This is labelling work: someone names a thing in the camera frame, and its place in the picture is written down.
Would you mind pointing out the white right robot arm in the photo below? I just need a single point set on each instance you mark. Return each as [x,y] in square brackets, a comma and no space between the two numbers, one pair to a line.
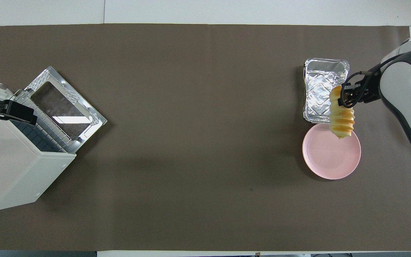
[405,89]

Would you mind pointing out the golden ridged bread loaf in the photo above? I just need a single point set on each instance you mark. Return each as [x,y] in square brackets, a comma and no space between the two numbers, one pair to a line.
[341,121]

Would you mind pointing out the pink round plate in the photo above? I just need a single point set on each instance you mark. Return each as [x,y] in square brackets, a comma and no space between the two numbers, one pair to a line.
[328,157]

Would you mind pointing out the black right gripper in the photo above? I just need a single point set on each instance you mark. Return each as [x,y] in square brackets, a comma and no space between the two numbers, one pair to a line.
[368,88]

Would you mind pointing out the glass oven door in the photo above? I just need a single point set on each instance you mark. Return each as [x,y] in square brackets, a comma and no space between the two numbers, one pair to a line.
[61,103]

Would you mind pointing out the aluminium foil tray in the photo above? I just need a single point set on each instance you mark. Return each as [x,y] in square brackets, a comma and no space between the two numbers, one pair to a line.
[319,92]

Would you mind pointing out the white toaster oven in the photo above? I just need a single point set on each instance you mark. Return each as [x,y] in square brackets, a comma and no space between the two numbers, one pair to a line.
[13,167]

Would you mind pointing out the brown paper table mat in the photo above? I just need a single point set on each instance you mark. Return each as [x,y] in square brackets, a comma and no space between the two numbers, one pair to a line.
[209,142]

